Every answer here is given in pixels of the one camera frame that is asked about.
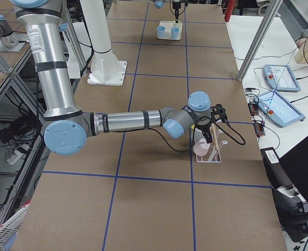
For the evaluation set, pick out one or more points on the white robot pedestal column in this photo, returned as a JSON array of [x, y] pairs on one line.
[[106, 69]]

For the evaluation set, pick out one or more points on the far teach pendant tablet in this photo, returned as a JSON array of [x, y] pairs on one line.
[[281, 78]]

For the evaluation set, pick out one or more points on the white wire cup rack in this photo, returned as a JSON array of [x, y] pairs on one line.
[[213, 155]]

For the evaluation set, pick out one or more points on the blue plastic cup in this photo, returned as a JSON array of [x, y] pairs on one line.
[[174, 33], [160, 32]]

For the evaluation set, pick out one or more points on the cream plastic tray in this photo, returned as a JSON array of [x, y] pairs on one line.
[[168, 25]]

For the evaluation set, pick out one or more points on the white perforated basket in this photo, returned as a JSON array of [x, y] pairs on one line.
[[10, 228]]

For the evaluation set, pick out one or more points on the black laptop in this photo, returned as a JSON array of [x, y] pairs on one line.
[[288, 177]]

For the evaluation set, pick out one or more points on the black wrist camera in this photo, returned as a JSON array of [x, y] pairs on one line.
[[218, 113]]

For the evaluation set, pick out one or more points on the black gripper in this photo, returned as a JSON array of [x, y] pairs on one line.
[[203, 126], [176, 6]]

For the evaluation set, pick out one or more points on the teach pendant tablet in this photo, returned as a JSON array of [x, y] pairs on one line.
[[281, 78], [278, 109]]

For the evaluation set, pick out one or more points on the near teach pendant tablet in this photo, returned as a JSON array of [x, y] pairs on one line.
[[278, 109]]

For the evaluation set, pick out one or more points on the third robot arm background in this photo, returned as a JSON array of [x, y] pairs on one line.
[[9, 40]]

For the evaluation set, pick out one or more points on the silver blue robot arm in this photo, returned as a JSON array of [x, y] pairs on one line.
[[160, 3], [68, 127]]

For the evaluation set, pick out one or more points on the aluminium frame post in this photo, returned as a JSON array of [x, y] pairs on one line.
[[259, 36]]

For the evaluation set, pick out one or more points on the pink plastic cup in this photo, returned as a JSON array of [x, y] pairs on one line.
[[201, 147]]

